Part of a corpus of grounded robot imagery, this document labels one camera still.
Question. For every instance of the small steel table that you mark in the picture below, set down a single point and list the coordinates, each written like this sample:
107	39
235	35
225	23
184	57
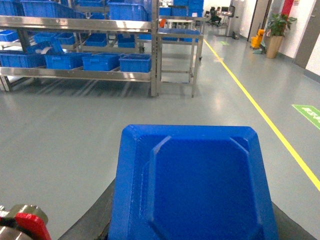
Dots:
179	54

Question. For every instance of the yellow mop bucket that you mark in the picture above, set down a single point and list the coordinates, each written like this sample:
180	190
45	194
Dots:
256	40

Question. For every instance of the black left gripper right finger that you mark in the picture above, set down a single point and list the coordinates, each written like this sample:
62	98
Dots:
287	228

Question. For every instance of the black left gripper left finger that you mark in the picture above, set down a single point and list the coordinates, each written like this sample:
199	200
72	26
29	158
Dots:
95	223

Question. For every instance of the potted plant in tan planter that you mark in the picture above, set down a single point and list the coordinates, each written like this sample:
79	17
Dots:
277	26

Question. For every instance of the blue bin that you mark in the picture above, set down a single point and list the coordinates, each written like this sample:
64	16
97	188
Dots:
65	61
101	62
20	59
137	63

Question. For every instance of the blue square plastic part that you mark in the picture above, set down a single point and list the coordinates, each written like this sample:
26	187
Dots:
191	182

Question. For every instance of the blue bin far right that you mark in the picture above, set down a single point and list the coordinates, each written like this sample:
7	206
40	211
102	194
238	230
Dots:
137	63

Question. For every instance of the seated person at desk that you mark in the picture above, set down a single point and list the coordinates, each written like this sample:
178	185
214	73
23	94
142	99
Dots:
215	16

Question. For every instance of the blue bin leftmost lower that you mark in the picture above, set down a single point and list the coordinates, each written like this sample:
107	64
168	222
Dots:
20	59

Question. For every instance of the steel shelf rack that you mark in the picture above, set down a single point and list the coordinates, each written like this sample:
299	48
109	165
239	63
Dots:
80	26

